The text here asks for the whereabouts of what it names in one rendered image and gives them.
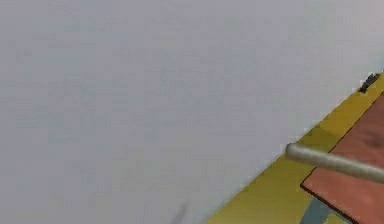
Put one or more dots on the grey metal bar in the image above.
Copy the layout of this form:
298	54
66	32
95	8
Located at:
336	163

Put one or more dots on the small black object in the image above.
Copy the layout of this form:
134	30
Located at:
369	82

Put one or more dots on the reddish brown wooden table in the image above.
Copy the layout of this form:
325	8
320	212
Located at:
356	186

